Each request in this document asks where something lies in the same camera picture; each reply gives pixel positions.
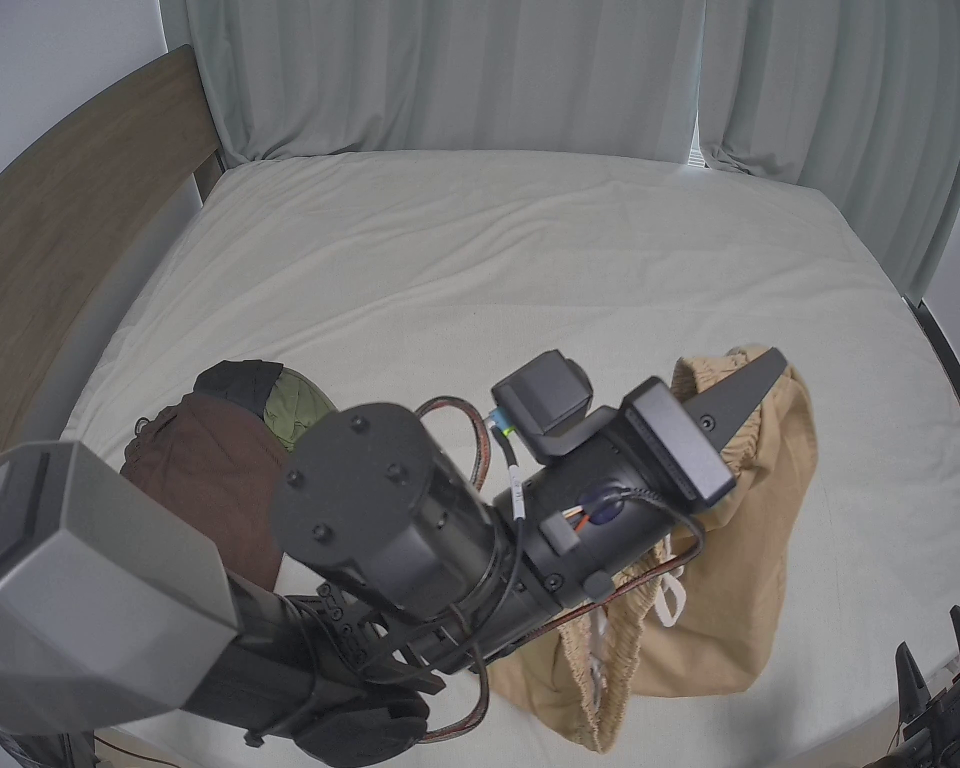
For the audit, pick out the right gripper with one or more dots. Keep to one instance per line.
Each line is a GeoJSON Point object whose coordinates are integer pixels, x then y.
{"type": "Point", "coordinates": [934, 735]}

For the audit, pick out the brown garment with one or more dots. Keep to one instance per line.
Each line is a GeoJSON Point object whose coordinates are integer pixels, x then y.
{"type": "Point", "coordinates": [202, 480]}

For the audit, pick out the bed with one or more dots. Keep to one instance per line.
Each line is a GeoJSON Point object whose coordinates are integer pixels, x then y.
{"type": "Point", "coordinates": [480, 262]}

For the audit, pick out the window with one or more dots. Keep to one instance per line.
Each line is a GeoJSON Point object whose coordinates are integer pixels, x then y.
{"type": "Point", "coordinates": [697, 157]}

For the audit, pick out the olive green garment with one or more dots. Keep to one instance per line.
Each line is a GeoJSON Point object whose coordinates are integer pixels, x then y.
{"type": "Point", "coordinates": [296, 409]}

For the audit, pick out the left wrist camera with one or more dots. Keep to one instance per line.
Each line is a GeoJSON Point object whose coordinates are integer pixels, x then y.
{"type": "Point", "coordinates": [540, 397]}

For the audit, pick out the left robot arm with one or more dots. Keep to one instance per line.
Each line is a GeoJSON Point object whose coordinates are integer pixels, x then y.
{"type": "Point", "coordinates": [120, 600]}

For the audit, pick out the tan shorts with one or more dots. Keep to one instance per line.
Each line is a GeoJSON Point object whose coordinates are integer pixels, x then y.
{"type": "Point", "coordinates": [750, 585]}

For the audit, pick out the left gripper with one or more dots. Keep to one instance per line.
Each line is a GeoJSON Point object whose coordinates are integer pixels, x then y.
{"type": "Point", "coordinates": [592, 476]}

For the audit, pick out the black garment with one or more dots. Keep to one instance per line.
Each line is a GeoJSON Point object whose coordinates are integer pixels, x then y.
{"type": "Point", "coordinates": [232, 382]}

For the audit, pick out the pale green curtain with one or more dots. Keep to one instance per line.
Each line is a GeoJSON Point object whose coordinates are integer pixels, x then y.
{"type": "Point", "coordinates": [450, 75]}
{"type": "Point", "coordinates": [840, 90]}

